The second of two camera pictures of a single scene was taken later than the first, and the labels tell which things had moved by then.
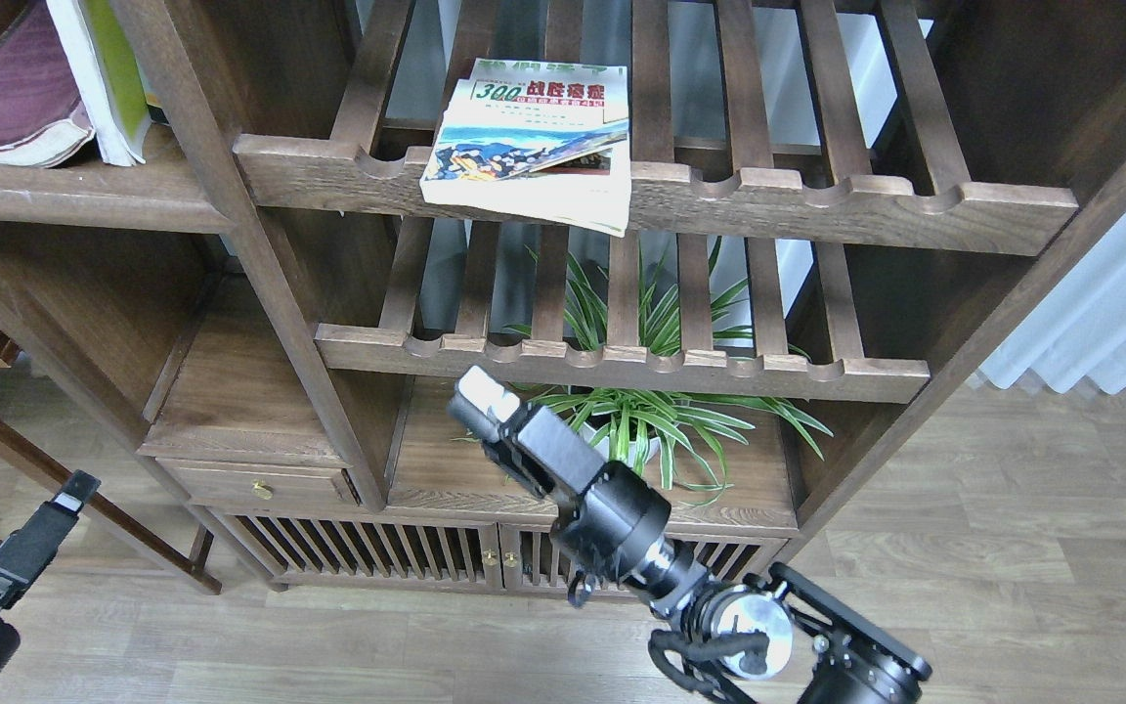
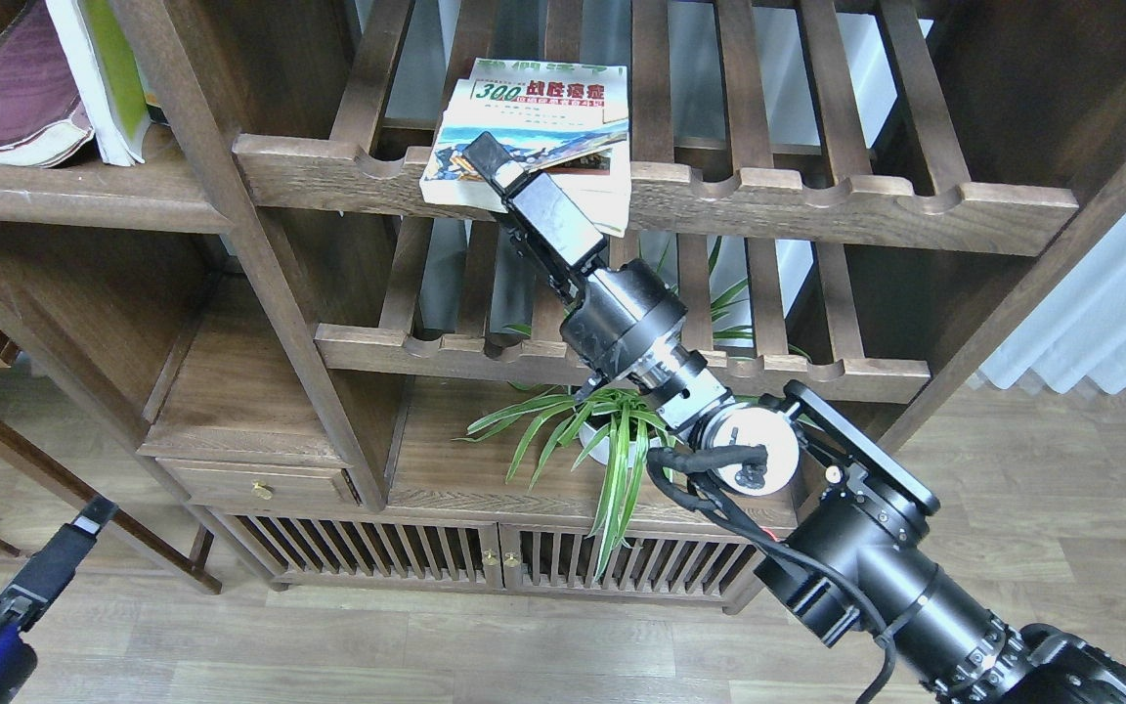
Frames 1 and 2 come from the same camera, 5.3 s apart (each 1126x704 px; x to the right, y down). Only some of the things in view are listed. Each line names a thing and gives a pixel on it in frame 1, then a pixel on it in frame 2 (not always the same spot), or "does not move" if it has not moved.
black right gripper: [614, 520] → [612, 317]
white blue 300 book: [546, 142] does not move
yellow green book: [107, 77] does not move
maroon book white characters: [20, 103] does not move
